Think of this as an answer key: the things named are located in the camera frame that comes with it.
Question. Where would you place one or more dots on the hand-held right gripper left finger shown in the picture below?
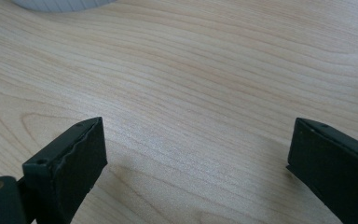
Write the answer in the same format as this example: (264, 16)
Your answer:
(68, 168)

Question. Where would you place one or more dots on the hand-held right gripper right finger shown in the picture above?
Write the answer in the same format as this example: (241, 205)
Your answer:
(332, 168)

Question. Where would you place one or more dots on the white wavy-edged stand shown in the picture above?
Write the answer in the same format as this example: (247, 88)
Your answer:
(62, 4)

